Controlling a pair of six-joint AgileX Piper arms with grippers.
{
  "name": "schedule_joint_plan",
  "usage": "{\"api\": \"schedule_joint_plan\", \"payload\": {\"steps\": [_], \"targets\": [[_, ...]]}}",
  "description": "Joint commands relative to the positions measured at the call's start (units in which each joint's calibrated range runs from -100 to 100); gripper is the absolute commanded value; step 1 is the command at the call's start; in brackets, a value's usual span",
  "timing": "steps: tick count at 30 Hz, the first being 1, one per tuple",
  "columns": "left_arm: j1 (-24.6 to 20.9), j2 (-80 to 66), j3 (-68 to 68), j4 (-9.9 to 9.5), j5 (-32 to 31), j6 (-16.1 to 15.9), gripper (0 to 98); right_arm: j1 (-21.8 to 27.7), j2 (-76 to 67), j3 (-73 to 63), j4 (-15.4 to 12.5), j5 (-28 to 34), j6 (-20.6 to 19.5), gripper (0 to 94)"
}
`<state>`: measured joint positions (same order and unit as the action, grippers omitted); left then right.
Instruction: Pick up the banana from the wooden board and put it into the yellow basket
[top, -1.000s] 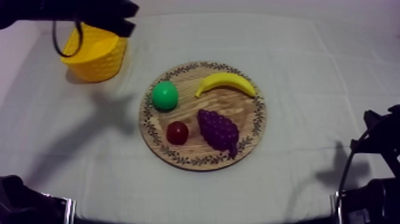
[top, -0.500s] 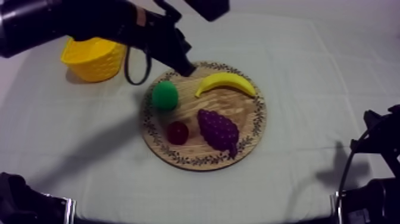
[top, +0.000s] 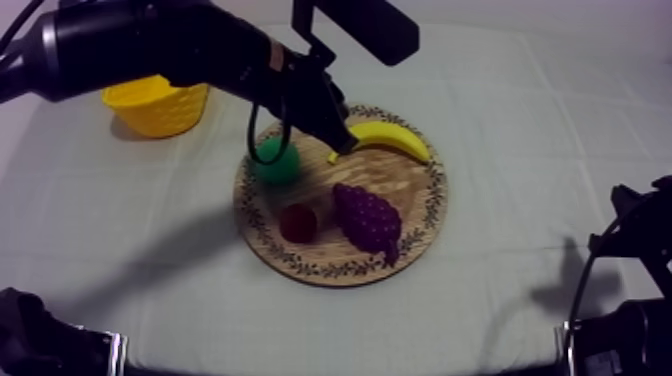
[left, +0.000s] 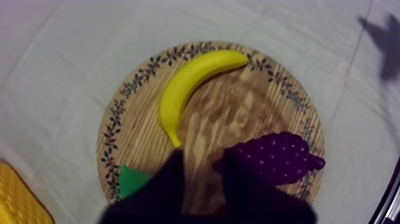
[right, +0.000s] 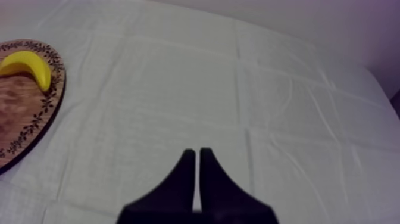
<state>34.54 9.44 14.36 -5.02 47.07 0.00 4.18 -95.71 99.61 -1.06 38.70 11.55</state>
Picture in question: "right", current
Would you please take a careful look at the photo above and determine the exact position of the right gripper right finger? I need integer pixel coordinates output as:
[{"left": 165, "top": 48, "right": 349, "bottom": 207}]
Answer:
[{"left": 197, "top": 147, "right": 280, "bottom": 224}]

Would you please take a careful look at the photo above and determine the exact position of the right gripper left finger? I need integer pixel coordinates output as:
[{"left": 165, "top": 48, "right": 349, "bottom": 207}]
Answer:
[{"left": 116, "top": 148, "right": 198, "bottom": 224}]

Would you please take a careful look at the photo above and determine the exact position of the round wooden board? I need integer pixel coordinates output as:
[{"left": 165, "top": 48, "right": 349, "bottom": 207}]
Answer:
[{"left": 0, "top": 39, "right": 67, "bottom": 175}]

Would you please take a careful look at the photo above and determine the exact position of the yellow toy banana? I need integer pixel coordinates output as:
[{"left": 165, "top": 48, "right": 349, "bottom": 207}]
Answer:
[{"left": 0, "top": 51, "right": 52, "bottom": 92}]

